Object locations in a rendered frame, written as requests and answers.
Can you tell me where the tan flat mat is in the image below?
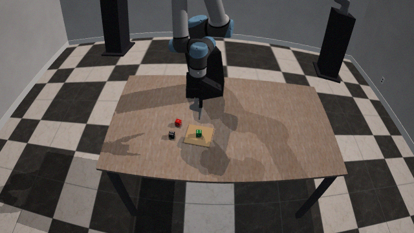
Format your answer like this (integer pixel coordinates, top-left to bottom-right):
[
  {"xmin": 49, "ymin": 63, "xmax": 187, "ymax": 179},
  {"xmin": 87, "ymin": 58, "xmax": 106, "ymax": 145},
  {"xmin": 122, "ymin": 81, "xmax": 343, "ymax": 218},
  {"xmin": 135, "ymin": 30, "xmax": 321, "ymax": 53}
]
[{"xmin": 184, "ymin": 124, "xmax": 214, "ymax": 148}]

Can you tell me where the red die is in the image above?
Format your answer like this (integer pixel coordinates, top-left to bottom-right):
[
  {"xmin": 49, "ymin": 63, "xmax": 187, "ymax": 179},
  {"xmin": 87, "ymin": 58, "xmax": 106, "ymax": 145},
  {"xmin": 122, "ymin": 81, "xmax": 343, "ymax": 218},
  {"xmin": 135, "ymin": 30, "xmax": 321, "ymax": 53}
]
[{"xmin": 175, "ymin": 119, "xmax": 182, "ymax": 127}]

